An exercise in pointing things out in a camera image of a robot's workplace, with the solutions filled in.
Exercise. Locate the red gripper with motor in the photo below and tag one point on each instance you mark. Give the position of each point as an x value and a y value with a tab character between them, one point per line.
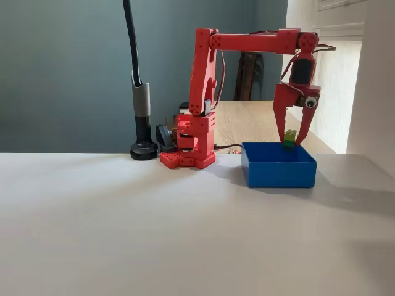
286	97

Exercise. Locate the green lego block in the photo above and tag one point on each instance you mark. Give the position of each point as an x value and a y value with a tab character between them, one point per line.
290	137

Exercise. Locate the red robot arm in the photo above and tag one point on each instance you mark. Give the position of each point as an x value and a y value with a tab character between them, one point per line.
247	41

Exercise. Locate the blue plastic bin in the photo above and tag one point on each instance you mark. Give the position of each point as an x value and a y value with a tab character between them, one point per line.
281	174

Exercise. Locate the white googly eye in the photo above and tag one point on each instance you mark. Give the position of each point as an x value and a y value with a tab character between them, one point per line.
310	102

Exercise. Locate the window with white blind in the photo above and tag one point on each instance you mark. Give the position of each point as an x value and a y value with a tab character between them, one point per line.
336	92

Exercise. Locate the dark wooden chair back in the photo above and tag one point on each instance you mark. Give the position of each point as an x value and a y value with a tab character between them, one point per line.
247	77

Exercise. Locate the white and black box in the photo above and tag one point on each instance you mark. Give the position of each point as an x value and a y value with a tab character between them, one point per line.
184	107

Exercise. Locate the black table clamp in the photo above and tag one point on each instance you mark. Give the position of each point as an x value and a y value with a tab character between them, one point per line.
163	135

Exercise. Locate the grey sleeve on stand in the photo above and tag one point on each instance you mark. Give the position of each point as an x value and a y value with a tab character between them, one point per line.
141	98

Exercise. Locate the black gooseneck stand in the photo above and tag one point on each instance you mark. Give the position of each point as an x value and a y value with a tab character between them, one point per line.
142	151

